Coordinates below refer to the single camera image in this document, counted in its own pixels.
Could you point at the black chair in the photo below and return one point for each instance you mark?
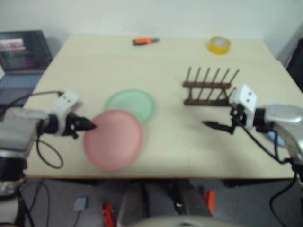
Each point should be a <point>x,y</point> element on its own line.
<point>297,71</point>

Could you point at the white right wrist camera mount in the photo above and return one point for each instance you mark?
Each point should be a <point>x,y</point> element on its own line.
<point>247,97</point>

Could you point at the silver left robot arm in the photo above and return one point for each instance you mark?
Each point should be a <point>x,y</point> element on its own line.
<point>14,127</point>

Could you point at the black table frame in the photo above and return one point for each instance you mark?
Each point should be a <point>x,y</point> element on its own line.
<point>248,183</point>

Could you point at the orange bar clamp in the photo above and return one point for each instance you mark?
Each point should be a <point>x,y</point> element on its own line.
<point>210,201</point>

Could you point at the green plate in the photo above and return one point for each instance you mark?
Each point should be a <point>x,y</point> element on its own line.
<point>132,101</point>

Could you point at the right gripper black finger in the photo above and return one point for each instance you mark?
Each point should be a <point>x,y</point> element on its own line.
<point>222,127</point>
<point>225,102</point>

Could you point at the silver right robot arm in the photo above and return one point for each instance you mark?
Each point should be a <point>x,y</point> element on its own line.
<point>284,113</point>

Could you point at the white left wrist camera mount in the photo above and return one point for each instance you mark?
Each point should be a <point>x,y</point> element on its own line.
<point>66,99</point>

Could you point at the pink plate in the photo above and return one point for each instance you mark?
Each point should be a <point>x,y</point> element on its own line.
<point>116,142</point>

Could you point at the wooden dish rack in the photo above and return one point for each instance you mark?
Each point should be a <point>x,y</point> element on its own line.
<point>201,102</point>

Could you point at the small grey box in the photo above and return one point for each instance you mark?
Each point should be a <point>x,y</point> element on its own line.
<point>81,203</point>

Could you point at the orange black tool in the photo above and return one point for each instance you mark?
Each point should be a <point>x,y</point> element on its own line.
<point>107,215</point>

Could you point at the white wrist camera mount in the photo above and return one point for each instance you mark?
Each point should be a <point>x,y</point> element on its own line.
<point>247,97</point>
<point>66,99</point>

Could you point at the yellow tape roll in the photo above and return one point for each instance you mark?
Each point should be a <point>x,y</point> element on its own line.
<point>219,48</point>

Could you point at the open grey laptop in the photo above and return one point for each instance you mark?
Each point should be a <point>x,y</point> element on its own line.
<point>23,54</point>

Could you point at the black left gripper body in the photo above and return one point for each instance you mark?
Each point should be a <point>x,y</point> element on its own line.
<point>75,125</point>

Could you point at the orange black pliers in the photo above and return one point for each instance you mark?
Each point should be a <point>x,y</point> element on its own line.
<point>142,41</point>

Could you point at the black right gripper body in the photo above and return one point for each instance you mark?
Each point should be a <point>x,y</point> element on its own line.
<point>237,117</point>

